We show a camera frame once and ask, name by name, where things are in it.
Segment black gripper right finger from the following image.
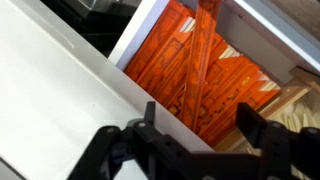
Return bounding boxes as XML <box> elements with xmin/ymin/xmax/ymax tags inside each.
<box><xmin>236</xmin><ymin>103</ymin><xmax>320</xmax><ymax>180</ymax></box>

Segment wooden stirrers in drawer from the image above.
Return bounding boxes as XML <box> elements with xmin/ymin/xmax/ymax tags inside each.
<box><xmin>274</xmin><ymin>90</ymin><xmax>320</xmax><ymax>132</ymax></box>

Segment open white wooden drawer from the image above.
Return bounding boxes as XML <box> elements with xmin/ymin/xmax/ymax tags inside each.
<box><xmin>108</xmin><ymin>0</ymin><xmax>319</xmax><ymax>151</ymax></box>

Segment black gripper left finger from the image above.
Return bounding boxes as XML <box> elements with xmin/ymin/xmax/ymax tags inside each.
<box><xmin>66</xmin><ymin>101</ymin><xmax>201</xmax><ymax>180</ymax></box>

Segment orange packets in drawer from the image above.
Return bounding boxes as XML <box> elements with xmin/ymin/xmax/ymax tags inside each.
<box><xmin>125</xmin><ymin>0</ymin><xmax>280</xmax><ymax>147</ymax></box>

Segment orange stick packet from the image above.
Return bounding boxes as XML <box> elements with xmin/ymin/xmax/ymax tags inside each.
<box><xmin>181</xmin><ymin>0</ymin><xmax>221</xmax><ymax>130</ymax></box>

